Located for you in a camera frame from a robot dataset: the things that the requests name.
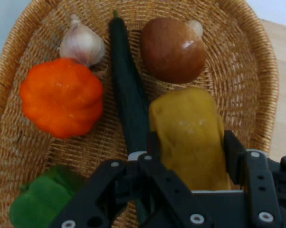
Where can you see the dark green toy cucumber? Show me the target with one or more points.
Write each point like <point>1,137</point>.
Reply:
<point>126,83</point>

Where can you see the yellow-brown toy potato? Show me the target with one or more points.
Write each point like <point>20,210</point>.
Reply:
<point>188,133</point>

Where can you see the green toy bell pepper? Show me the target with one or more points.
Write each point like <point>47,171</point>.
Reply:
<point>40,202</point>

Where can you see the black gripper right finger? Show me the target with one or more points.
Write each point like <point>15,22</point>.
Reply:
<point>261,180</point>

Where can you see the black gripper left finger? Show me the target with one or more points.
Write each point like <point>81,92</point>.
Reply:
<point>157,180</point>

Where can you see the brown toy mushroom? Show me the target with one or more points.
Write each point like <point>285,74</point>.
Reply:
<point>171,52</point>

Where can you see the orange toy pumpkin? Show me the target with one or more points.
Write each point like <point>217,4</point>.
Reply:
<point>62,97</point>

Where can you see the woven wicker basket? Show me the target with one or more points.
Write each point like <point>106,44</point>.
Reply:
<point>235,83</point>

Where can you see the white toy garlic bulb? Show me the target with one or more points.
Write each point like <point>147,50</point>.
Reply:
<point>82,46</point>

